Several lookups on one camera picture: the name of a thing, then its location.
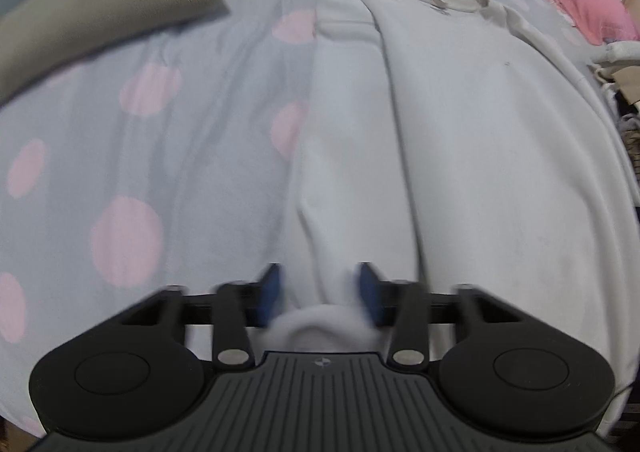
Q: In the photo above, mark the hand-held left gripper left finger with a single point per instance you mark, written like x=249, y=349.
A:
x=270, y=293

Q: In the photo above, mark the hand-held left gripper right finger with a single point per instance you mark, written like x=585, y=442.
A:
x=369, y=293

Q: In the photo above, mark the white sweatshirt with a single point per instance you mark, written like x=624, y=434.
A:
x=450, y=131

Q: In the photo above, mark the grey pink-dotted bed sheet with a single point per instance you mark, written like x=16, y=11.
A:
x=100, y=156

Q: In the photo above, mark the beige garment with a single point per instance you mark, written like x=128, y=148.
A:
x=100, y=6

